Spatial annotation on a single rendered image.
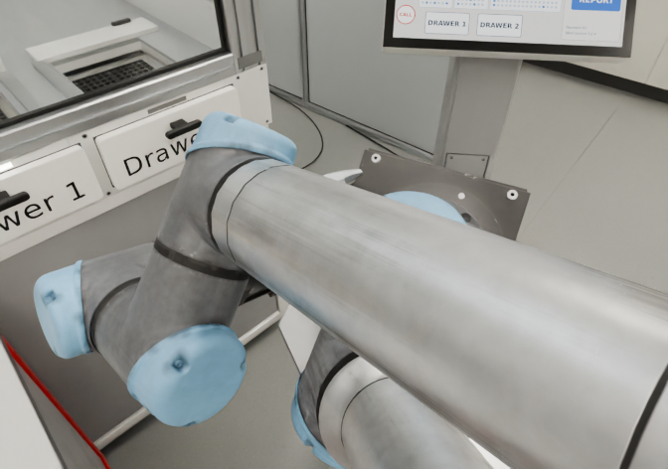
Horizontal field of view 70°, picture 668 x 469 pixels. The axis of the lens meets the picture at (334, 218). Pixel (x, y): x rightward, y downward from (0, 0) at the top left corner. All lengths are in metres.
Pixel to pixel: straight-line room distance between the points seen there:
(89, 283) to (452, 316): 0.33
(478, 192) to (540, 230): 1.52
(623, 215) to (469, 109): 1.26
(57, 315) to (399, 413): 0.27
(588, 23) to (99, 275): 1.05
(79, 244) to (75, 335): 0.63
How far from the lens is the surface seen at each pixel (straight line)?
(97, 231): 1.05
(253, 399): 1.57
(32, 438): 0.78
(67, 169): 0.93
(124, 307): 0.39
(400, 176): 0.67
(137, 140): 0.95
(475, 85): 1.28
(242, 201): 0.28
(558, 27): 1.17
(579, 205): 2.37
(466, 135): 1.35
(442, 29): 1.12
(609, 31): 1.21
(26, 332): 1.15
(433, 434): 0.34
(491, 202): 0.65
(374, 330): 0.19
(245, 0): 1.00
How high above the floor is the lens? 1.39
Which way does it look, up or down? 43 degrees down
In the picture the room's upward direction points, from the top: straight up
